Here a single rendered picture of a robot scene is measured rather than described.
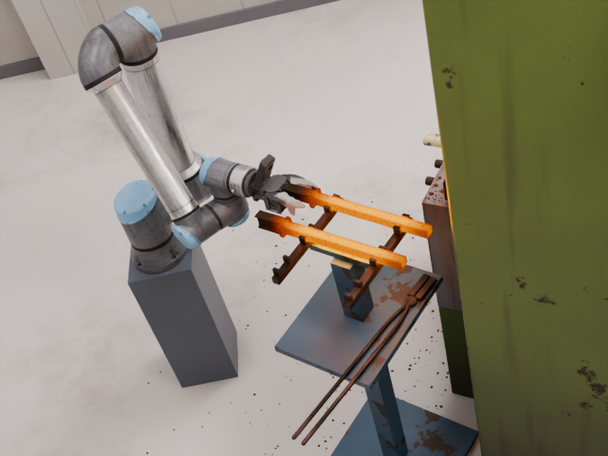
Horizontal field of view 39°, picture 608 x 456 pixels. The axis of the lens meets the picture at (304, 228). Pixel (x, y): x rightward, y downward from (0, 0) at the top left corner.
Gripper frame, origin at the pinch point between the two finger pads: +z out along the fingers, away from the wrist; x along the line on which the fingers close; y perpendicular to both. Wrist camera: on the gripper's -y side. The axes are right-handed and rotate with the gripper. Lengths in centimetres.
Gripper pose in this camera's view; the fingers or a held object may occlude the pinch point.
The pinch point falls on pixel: (308, 194)
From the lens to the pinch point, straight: 233.0
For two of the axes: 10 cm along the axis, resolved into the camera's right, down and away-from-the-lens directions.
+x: -5.5, 6.6, -5.2
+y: 2.1, 7.1, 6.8
